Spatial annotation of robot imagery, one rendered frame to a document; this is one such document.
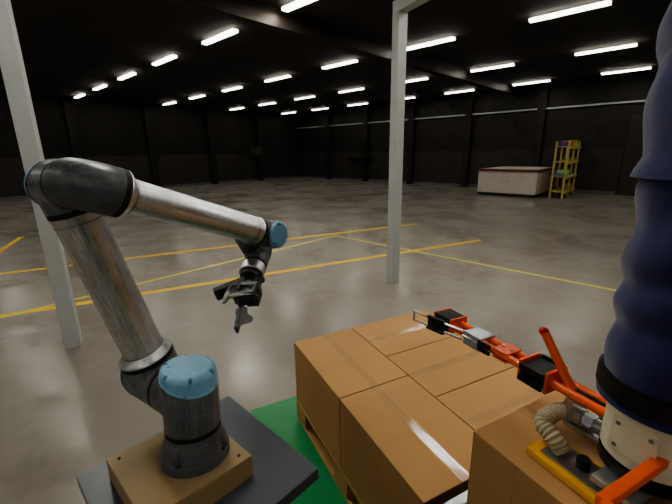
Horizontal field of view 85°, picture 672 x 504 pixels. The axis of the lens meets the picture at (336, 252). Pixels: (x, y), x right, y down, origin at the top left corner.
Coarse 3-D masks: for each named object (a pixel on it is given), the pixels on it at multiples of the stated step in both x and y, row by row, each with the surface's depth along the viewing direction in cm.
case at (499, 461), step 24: (528, 408) 103; (480, 432) 95; (504, 432) 95; (528, 432) 95; (576, 432) 94; (480, 456) 95; (504, 456) 88; (528, 456) 87; (480, 480) 96; (504, 480) 89; (528, 480) 82; (552, 480) 81
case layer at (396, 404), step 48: (336, 336) 229; (384, 336) 228; (432, 336) 227; (336, 384) 182; (384, 384) 181; (432, 384) 181; (480, 384) 180; (336, 432) 180; (384, 432) 150; (432, 432) 150; (384, 480) 142; (432, 480) 128
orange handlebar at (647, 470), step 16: (496, 352) 107; (512, 352) 105; (560, 384) 91; (576, 384) 91; (576, 400) 87; (640, 464) 68; (656, 464) 68; (624, 480) 64; (640, 480) 65; (608, 496) 62; (624, 496) 63
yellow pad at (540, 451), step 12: (540, 444) 88; (540, 456) 85; (552, 456) 84; (564, 456) 84; (576, 456) 84; (552, 468) 82; (564, 468) 81; (576, 468) 81; (588, 468) 79; (564, 480) 80; (576, 480) 78; (588, 480) 78; (576, 492) 78; (588, 492) 76
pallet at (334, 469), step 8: (296, 400) 234; (304, 416) 223; (304, 424) 225; (312, 424) 212; (312, 432) 222; (312, 440) 216; (320, 440) 216; (320, 448) 210; (320, 456) 206; (328, 456) 204; (328, 464) 199; (336, 464) 186; (336, 472) 187; (336, 480) 188; (344, 480) 179; (344, 488) 180; (352, 488) 171; (344, 496) 181; (352, 496) 180
